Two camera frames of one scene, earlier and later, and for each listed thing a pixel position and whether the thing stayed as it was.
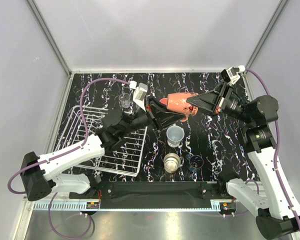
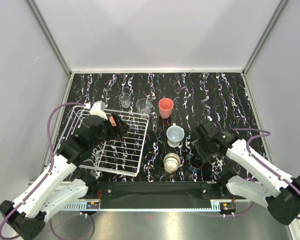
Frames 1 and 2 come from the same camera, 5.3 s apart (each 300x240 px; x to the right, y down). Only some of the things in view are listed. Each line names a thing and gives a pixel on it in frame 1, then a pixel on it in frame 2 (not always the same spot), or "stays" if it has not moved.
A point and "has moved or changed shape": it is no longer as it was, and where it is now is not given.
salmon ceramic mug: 177,102 has moved or changed shape
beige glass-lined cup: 171,162 stays
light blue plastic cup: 175,134 stays
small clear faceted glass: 124,99 stays
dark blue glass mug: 194,162 stays
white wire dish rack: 83,123 stays
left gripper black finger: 169,118 → 122,127
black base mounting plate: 161,194 stays
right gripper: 213,101 → 205,156
